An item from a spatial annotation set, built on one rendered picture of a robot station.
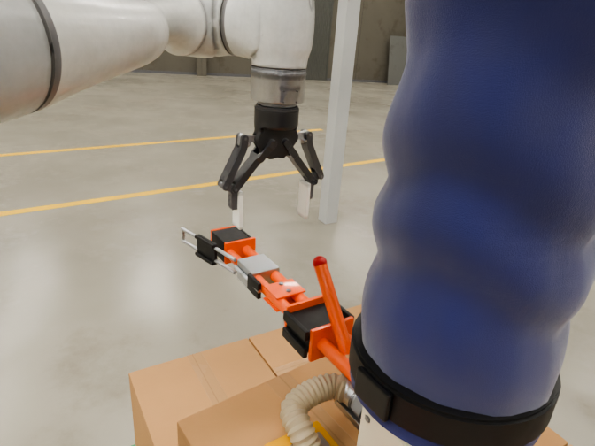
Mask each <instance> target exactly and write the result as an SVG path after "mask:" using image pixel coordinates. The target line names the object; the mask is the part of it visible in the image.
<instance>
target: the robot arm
mask: <svg viewBox="0 0 595 446"><path fill-rule="evenodd" d="M314 19H315V7H314V0H0V124H2V123H4V122H6V121H9V120H12V119H16V118H19V117H22V116H24V115H27V114H30V113H33V112H38V111H41V110H43V109H45V108H47V107H50V106H52V105H53V104H56V103H58V102H60V101H62V100H64V99H66V98H68V97H69V96H72V95H74V94H76V93H78V92H81V91H83V90H84V89H87V88H90V87H93V86H95V85H97V84H99V83H101V82H103V81H107V80H110V79H111V78H114V77H117V76H119V75H122V74H124V73H128V72H131V71H133V70H135V69H137V68H140V67H142V66H145V65H148V64H149V63H151V62H152V61H154V60H155V59H157V58H158V57H159V56H160V55H161V54H162V53H163V51H164V50H166V51H167V52H169V53H171V54H173V55H176V56H187V57H195V58H213V57H214V56H215V57H223V56H238V57H242V58H248V59H251V99H252V100H253V101H256V102H258V103H256V104H255V105H254V127H255V128H254V132H253V134H252V135H245V134H243V133H241V132H238V133H237V134H236V144H235V147H234V148H233V150H232V152H231V155H230V157H229V159H228V162H227V163H226V165H225V167H224V170H223V172H222V174H221V176H220V178H219V180H218V186H219V187H220V188H222V189H223V190H224V191H228V207H229V208H230V209H231V210H232V211H233V225H235V226H236V227H237V228H238V229H239V230H241V229H243V191H241V190H240V189H241V188H242V186H243V185H244V184H245V182H246V181H247V180H248V179H249V178H250V177H251V175H252V174H253V173H254V171H255V170H256V169H257V167H258V166H259V164H260V163H263V162H264V161H265V159H266V158H268V159H274V158H285V157H286V156H287V157H288V158H289V160H290V161H291V163H292V164H293V165H294V166H295V167H296V168H297V170H298V171H299V173H300V174H301V175H302V177H303V178H304V180H300V181H299V193H298V205H297V214H299V215H300V216H302V217H303V218H304V219H308V212H309V201H310V199H312V198H313V185H316V184H317V183H318V179H320V180H322V179H323V178H324V174H323V171H322V169H321V164H320V161H319V159H318V157H317V154H316V151H315V148H314V147H313V133H312V132H311V131H308V130H306V129H301V130H300V131H299V132H297V127H298V115H299V108H298V106H297V104H301V103H303V102H304V100H305V77H306V67H307V61H308V58H309V55H310V53H311V50H312V46H313V34H314ZM297 141H299V142H301V146H302V149H303V151H304V153H305V158H306V160H307V163H308V165H309V167H310V170H311V172H310V170H309V169H308V168H307V166H306V165H305V163H304V162H303V160H302V159H301V158H300V156H299V154H298V153H297V151H296V150H295V148H294V145H295V144H296V142H297ZM252 142H253V143H254V145H255V147H254V148H253V150H252V151H251V153H250V156H249V157H248V158H247V159H246V161H245V162H244V163H243V165H242V166H241V167H240V164H241V163H242V161H243V158H244V156H245V154H246V151H247V149H248V147H250V146H251V143H252ZM259 153H260V154H259ZM239 167H240V169H239ZM238 169H239V170H238Z"/></svg>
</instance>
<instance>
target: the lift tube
mask: <svg viewBox="0 0 595 446"><path fill-rule="evenodd" d="M405 14H406V47H407V53H406V66H405V69H404V72H403V74H402V77H401V80H400V83H399V84H398V89H397V91H396V94H395V96H394V98H393V100H392V103H391V105H390V109H389V112H388V115H387V117H386V120H385V124H384V129H383V134H382V148H383V155H384V159H385V163H386V166H387V172H388V178H387V180H386V182H385V184H384V185H383V187H382V189H381V191H380V192H379V194H378V197H377V198H376V200H375V205H374V210H373V218H372V227H373V232H374V237H375V242H376V246H377V253H376V255H375V258H374V260H373V262H372V265H371V266H370V268H369V270H368V273H367V277H366V281H365V286H364V290H363V295H362V305H361V331H362V342H363V344H364V346H365V348H366V351H367V353H368V354H369V356H370V357H371V358H372V359H373V360H374V361H375V362H376V363H377V365H378V366H379V367H380V368H381V370H382V371H383V372H384V373H385V374H387V375H388V376H389V377H390V378H391V379H393V380H394V381H395V382H397V383H398V384H400V385H402V386H404V387H406V388H409V389H410V390H412V391H413V392H415V393H417V394H419V395H421V396H423V397H425V398H427V399H429V400H431V401H433V402H435V403H437V404H441V405H443V406H447V407H451V408H454V409H458V410H462V411H470V412H473V413H478V414H482V415H487V416H492V417H506V416H514V415H517V414H521V413H524V412H527V411H533V410H535V409H538V408H540V407H541V406H542V405H544V404H546V403H547V402H548V400H549V398H550V396H551V393H552V392H553V388H554V385H555V383H556V380H557V379H558V376H559V374H560V369H561V367H562V364H563V361H564V357H565V354H566V349H567V346H568V338H569V332H570V320H571V319H572V318H573V317H574V316H575V315H576V314H577V313H578V312H579V310H580V309H581V307H582V306H583V304H584V303H585V301H586V298H587V296H588V295H589V292H590V290H591V287H592V284H593V282H594V281H595V0H405Z"/></svg>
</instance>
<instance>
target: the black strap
mask: <svg viewBox="0 0 595 446"><path fill-rule="evenodd" d="M349 364H350V369H351V373H352V377H353V379H354V381H355V386H354V392H355V394H356V395H357V396H358V397H359V398H360V399H361V400H362V401H363V402H364V403H365V404H366V405H367V406H368V407H369V408H370V409H371V410H372V411H373V412H374V413H375V414H376V415H377V416H378V417H379V418H380V420H381V421H383V422H386V421H388V420H391V421H392V422H393V423H395V424H396V425H398V426H399V427H402V428H404V429H405V430H406V431H408V432H410V433H412V434H415V435H417V436H419V437H421V438H423V439H425V440H428V441H430V442H433V443H437V444H440V445H444V446H524V445H526V444H528V443H530V442H532V441H534V440H536V439H537V438H538V437H539V436H540V435H541V434H542V433H543V432H544V431H545V429H546V427H547V426H548V424H549V422H550V420H551V417H552V415H553V411H554V408H555V406H556V404H557V401H558V398H559V395H560V389H561V382H560V375H559V376H558V379H557V380H556V383H555V385H554V388H553V390H552V393H551V396H550V398H549V400H548V402H547V403H546V404H544V405H542V406H541V407H540V408H538V409H535V410H533V411H527V412H524V413H521V414H517V415H514V416H506V417H492V416H487V415H482V414H478V413H473V412H470V411H462V410H458V409H454V408H451V407H447V406H443V405H441V404H437V403H435V402H433V401H431V400H429V399H427V398H425V397H423V396H421V395H419V394H417V393H415V392H413V391H412V390H410V389H409V388H406V387H404V386H402V385H400V384H398V383H397V382H395V381H394V380H393V379H391V378H390V377H389V376H388V375H387V374H385V373H384V372H383V371H382V370H381V368H380V367H379V366H378V365H377V363H376V362H375V361H374V360H373V359H372V358H371V357H370V356H369V354H368V353H367V351H366V348H365V346H364V344H363V342H362V331H361V313H360V314H359V316H358V317H357V318H356V320H355V322H354V325H353V328H352V338H351V346H350V354H349Z"/></svg>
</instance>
